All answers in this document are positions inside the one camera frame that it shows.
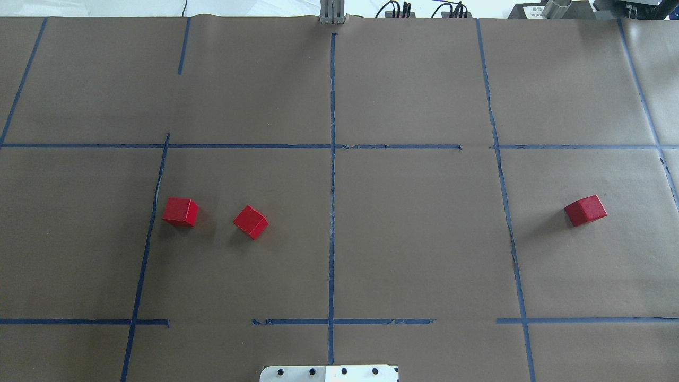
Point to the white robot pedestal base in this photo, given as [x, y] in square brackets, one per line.
[352, 372]

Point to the red block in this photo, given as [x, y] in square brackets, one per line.
[585, 210]
[180, 212]
[251, 222]

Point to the aluminium frame post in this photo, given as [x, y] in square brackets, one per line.
[332, 12]

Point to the steel cup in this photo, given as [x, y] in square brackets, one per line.
[555, 9]

